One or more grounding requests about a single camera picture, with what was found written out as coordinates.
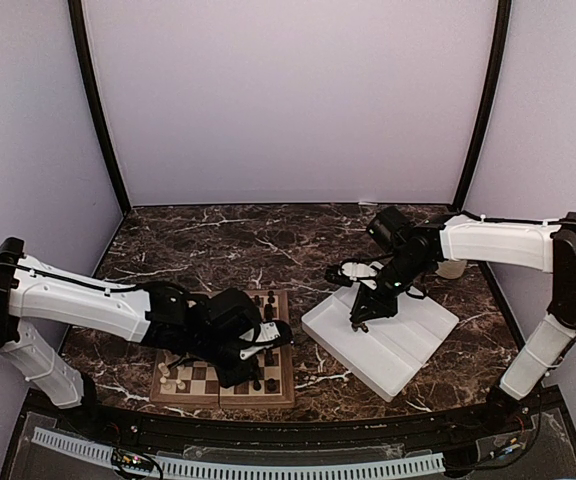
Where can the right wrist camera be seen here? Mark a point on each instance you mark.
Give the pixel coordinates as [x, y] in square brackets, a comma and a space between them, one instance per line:
[350, 272]

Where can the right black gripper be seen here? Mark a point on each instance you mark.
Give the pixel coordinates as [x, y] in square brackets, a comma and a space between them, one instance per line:
[383, 306]

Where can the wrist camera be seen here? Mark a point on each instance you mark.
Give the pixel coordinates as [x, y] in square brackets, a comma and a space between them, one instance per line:
[350, 272]
[264, 336]

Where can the white chess pieces row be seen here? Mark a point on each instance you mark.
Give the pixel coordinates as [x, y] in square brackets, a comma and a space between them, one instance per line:
[170, 380]

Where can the black frame post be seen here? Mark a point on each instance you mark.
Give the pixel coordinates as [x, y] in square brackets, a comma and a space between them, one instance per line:
[87, 71]
[493, 70]

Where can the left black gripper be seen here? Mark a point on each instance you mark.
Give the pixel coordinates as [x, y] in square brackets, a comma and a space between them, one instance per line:
[230, 378]

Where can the right black frame post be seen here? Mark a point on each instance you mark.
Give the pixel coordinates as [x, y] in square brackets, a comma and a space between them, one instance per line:
[493, 70]

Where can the wooden chess board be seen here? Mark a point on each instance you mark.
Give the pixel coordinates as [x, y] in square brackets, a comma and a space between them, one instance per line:
[203, 390]

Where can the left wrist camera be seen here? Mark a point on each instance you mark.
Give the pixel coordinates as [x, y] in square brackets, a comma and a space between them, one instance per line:
[264, 336]

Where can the cream ceramic mug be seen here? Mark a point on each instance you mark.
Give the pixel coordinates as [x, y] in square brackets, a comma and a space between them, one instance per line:
[451, 269]

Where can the dark piece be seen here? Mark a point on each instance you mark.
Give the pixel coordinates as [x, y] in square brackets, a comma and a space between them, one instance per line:
[360, 327]

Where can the dark pawns on board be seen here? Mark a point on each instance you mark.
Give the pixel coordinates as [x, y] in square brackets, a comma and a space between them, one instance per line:
[265, 358]

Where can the white slotted cable duct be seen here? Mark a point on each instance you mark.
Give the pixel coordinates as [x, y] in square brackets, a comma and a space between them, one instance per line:
[216, 463]

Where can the white plastic tray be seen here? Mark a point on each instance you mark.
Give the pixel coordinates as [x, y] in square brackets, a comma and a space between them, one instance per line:
[391, 352]

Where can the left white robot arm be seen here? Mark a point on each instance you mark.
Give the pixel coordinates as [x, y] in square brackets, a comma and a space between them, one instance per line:
[225, 330]

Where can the left black frame post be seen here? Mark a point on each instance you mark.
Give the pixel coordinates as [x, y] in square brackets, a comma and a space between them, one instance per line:
[87, 71]

